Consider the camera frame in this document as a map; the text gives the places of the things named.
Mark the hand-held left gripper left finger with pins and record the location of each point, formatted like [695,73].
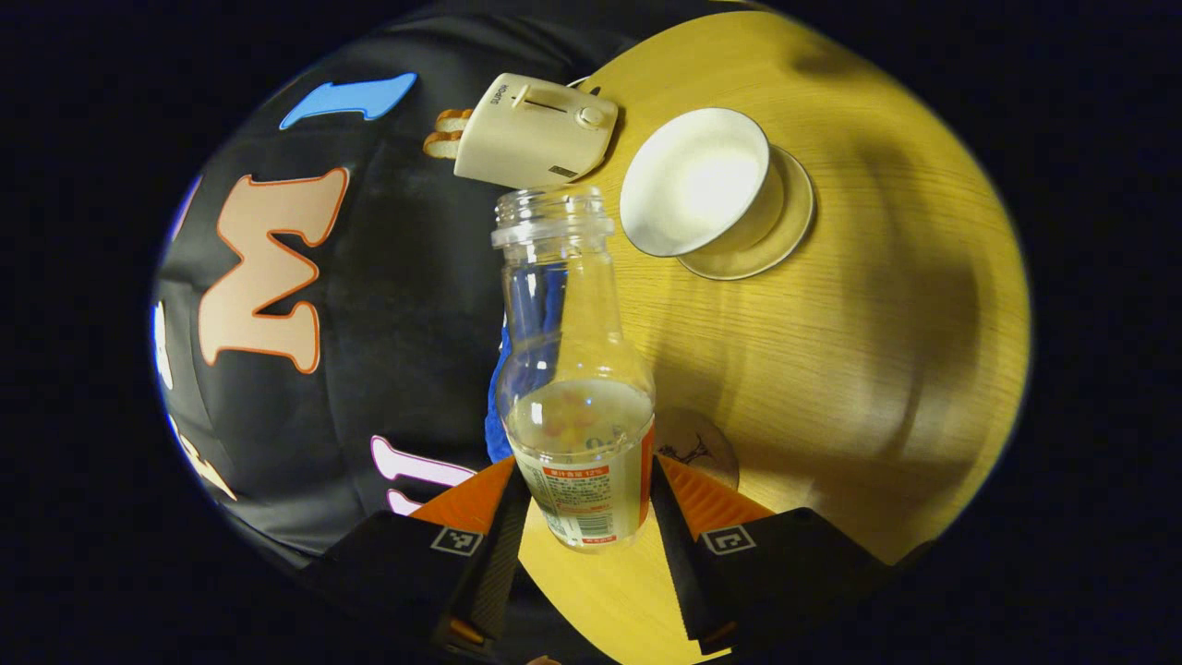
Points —
[494,563]

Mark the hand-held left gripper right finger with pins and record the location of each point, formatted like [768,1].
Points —
[679,573]

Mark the round cork coaster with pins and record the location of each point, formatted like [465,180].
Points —
[706,448]

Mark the clear water bottle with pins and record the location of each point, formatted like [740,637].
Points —
[572,369]

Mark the white teacup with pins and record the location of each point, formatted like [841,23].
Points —
[693,180]

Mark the folded blue towel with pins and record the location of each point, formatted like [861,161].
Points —
[497,434]

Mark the black backdrop cloth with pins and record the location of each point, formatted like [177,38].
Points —
[397,305]

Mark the clear glass saucer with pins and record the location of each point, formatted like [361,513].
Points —
[785,231]

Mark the toasted bread slice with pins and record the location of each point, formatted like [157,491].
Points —
[441,145]
[454,120]

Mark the white toaster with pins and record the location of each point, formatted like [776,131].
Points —
[526,134]

